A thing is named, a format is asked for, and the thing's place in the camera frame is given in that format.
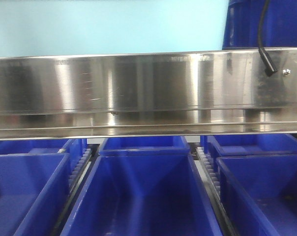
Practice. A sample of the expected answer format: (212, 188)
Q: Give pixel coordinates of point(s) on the light blue plastic bin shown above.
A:
(77, 27)

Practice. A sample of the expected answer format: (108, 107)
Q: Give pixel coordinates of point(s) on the dark blue crate upper shelf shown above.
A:
(279, 27)

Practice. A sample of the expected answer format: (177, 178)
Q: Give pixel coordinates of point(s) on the dark blue bin rear centre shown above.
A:
(144, 145)

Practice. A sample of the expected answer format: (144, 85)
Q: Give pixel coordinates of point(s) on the dark blue bin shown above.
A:
(144, 145)
(259, 194)
(143, 195)
(76, 148)
(33, 191)
(244, 145)

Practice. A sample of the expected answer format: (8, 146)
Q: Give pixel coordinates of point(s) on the dark blue bin rear right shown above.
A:
(244, 145)

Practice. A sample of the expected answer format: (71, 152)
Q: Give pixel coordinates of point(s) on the roller track strip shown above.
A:
(212, 186)
(77, 179)

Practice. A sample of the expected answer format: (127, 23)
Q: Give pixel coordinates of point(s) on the dark blue bin rear left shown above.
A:
(76, 148)

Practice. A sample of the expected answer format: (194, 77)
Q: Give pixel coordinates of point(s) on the left roller track strip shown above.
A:
(77, 179)

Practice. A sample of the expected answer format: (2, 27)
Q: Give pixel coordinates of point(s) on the stainless steel shelf rail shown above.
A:
(183, 93)

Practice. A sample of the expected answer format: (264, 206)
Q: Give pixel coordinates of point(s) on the shelf rail screw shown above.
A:
(286, 72)

